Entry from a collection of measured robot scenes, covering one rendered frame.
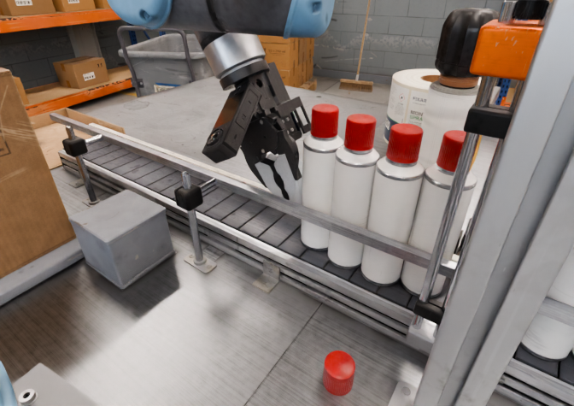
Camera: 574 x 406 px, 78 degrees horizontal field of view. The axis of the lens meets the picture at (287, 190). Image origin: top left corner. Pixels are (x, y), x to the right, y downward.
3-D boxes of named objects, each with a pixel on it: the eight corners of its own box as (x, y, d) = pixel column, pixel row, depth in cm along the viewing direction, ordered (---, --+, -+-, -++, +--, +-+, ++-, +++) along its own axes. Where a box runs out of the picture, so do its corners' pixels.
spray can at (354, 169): (371, 259, 49) (395, 120, 39) (344, 275, 47) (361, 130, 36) (346, 240, 53) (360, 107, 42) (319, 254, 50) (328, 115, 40)
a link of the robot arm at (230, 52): (226, 30, 42) (190, 58, 48) (243, 67, 43) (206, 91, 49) (264, 24, 48) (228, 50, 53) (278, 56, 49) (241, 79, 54)
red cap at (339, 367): (342, 361, 42) (343, 344, 40) (359, 387, 39) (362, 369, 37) (317, 373, 40) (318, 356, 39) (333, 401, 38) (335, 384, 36)
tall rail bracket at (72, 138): (125, 193, 74) (103, 117, 65) (91, 209, 69) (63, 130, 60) (115, 188, 75) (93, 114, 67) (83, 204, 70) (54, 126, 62)
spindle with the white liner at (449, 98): (462, 179, 69) (513, 7, 53) (451, 200, 62) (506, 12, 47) (416, 167, 73) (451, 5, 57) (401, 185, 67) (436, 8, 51)
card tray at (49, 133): (127, 141, 97) (124, 127, 95) (25, 179, 79) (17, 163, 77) (70, 120, 111) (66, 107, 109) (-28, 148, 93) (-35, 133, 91)
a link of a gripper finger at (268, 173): (315, 197, 55) (291, 143, 53) (294, 214, 51) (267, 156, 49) (301, 199, 58) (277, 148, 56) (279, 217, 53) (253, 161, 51)
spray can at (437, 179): (442, 274, 47) (488, 129, 36) (442, 303, 43) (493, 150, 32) (401, 265, 48) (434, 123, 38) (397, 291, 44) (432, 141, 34)
